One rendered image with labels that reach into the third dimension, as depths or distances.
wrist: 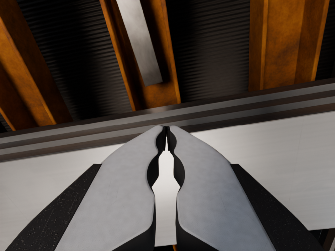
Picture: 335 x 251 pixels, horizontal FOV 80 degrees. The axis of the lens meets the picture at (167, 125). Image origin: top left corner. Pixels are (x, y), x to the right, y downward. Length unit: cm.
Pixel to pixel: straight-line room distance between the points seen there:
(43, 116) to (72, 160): 22
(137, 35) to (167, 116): 13
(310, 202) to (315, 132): 10
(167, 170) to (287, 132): 12
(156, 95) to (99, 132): 17
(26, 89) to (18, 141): 17
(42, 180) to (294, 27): 40
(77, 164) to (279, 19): 34
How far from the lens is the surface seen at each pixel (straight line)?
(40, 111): 44
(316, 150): 25
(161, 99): 36
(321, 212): 33
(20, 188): 29
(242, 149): 22
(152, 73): 30
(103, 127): 23
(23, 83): 43
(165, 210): 27
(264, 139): 22
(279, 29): 38
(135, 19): 29
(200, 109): 21
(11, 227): 36
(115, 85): 51
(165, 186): 24
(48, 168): 25
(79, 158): 23
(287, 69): 40
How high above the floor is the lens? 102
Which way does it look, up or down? 60 degrees down
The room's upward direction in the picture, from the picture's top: 180 degrees clockwise
